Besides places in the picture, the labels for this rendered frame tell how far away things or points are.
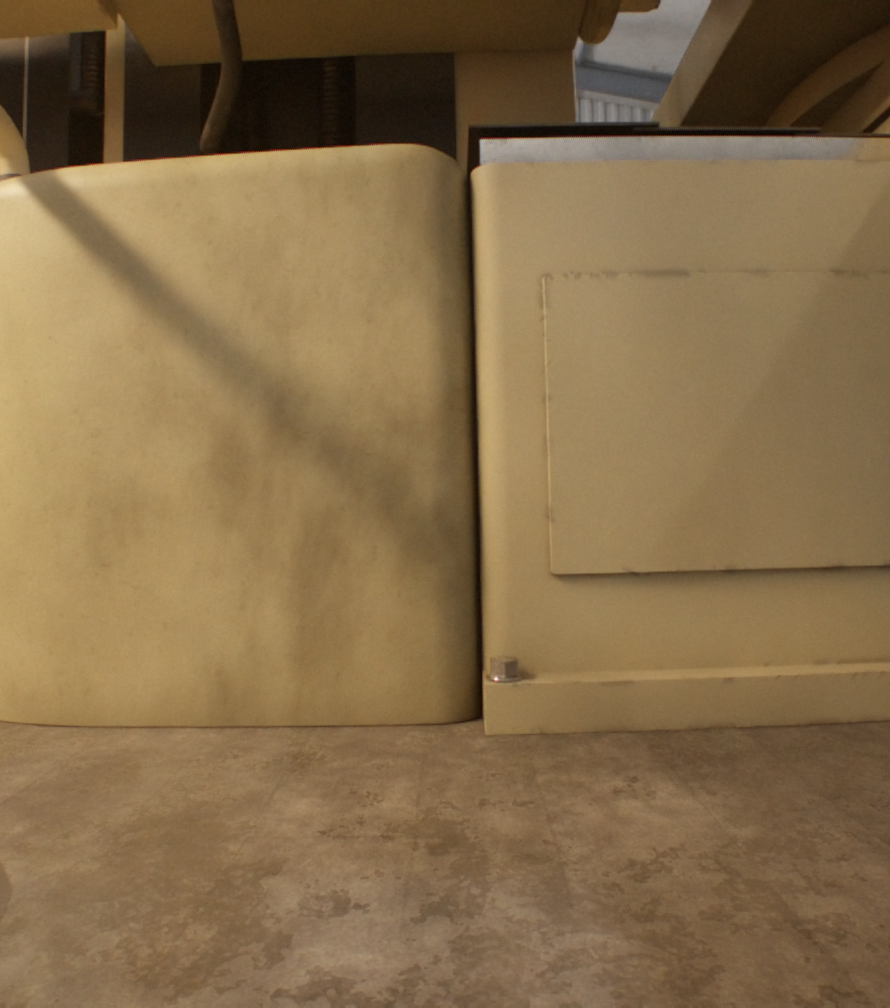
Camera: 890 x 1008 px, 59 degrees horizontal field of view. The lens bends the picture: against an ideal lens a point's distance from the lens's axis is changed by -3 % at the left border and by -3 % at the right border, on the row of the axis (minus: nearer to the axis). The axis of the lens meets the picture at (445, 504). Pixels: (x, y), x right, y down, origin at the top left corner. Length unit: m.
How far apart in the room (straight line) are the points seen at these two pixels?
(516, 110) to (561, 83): 0.10
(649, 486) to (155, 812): 0.53
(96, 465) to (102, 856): 0.43
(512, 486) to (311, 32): 1.00
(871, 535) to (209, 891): 0.69
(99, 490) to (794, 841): 0.70
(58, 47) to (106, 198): 0.91
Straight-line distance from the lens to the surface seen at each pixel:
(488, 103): 1.60
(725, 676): 0.83
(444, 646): 0.82
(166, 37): 1.63
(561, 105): 1.61
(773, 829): 0.61
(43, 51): 1.84
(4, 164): 1.15
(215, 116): 1.31
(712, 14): 1.38
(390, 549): 0.81
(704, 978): 0.44
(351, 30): 1.58
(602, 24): 1.41
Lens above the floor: 0.22
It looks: level
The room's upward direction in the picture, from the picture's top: 1 degrees counter-clockwise
